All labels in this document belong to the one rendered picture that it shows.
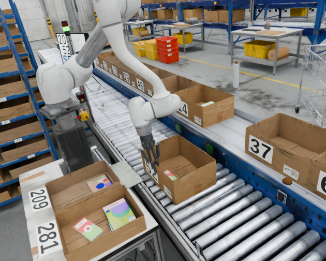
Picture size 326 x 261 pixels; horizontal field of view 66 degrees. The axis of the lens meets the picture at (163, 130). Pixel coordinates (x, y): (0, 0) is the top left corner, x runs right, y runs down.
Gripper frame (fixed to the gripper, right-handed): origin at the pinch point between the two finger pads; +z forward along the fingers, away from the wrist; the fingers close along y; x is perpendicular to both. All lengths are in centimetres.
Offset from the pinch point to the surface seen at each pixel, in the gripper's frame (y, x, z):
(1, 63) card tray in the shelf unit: 63, -115, -97
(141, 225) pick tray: 22.6, 19.7, 17.8
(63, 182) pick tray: 49, -35, -3
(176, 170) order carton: -16.0, -9.3, 10.7
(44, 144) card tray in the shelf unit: 56, -143, -20
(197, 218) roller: -4.5, 26.1, 25.4
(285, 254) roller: -23, 61, 38
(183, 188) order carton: -5.7, 16.7, 11.9
